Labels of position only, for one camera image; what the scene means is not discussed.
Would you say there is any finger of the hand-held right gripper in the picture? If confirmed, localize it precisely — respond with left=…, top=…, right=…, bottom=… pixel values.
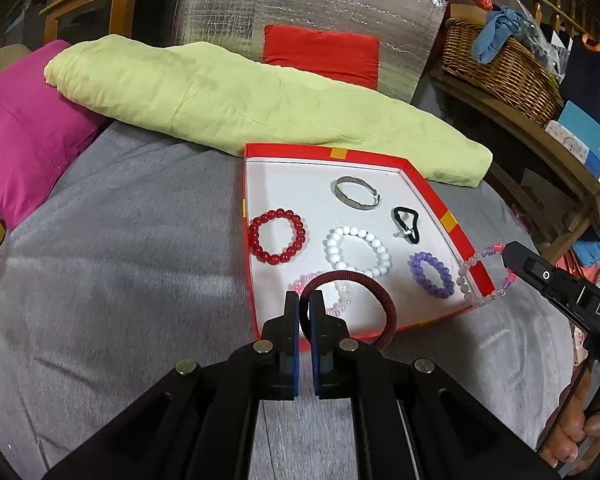
left=502, top=241, right=588, bottom=311

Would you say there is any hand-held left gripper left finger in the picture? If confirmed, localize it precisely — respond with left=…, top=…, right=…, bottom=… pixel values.
left=40, top=291, right=301, bottom=480

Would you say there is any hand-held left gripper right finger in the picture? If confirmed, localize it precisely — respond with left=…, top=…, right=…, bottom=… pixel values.
left=307, top=291, right=561, bottom=480

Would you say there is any pink clear bead bracelet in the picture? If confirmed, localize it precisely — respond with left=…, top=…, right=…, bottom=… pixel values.
left=292, top=272, right=353, bottom=317
left=456, top=243, right=518, bottom=308

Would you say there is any white bead bracelet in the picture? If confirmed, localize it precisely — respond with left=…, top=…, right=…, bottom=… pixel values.
left=323, top=226, right=392, bottom=277

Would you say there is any maroon hair tie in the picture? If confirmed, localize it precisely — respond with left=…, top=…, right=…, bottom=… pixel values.
left=300, top=270, right=397, bottom=352

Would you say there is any red bead bracelet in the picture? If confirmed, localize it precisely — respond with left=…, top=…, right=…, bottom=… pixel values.
left=248, top=208, right=307, bottom=266

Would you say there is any purple bead bracelet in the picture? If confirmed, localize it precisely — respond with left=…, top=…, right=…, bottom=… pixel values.
left=408, top=252, right=455, bottom=297

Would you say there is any silver bangle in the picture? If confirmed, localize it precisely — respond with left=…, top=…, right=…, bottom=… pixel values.
left=334, top=176, right=382, bottom=210

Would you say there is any black hair tie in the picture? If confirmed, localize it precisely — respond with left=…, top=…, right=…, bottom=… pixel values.
left=391, top=206, right=421, bottom=246

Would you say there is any red shallow box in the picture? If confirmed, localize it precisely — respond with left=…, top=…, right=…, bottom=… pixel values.
left=243, top=142, right=497, bottom=353

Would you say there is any person's right hand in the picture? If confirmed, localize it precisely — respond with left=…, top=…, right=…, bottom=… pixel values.
left=537, top=370, right=600, bottom=471

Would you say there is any wooden bench table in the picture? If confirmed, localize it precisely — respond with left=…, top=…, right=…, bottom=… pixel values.
left=427, top=67, right=600, bottom=266

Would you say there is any white patterned box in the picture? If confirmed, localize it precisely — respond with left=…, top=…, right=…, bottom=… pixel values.
left=545, top=120, right=591, bottom=163

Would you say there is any blue cardboard box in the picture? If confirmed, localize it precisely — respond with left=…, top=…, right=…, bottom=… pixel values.
left=560, top=100, right=600, bottom=201

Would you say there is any wicker basket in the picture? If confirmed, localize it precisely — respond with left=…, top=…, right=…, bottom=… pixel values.
left=439, top=17, right=565, bottom=128

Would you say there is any light green folded blanket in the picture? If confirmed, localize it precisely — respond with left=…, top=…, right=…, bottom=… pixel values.
left=44, top=34, right=493, bottom=188

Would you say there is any blue cloth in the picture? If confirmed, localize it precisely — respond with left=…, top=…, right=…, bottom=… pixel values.
left=471, top=5, right=528, bottom=65

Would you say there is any red pillow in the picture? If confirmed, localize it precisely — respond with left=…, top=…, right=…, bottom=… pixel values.
left=262, top=24, right=382, bottom=90

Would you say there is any magenta pillow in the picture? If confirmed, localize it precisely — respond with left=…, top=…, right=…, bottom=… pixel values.
left=0, top=39, right=103, bottom=231

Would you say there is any wooden cabinet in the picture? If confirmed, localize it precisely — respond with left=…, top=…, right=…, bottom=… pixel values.
left=39, top=0, right=181, bottom=53

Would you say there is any beige leather sofa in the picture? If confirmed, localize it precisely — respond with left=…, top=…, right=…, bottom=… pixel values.
left=0, top=42, right=31, bottom=77

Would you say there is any navy bag with orange handle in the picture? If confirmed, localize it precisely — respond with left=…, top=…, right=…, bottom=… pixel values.
left=560, top=35, right=600, bottom=141

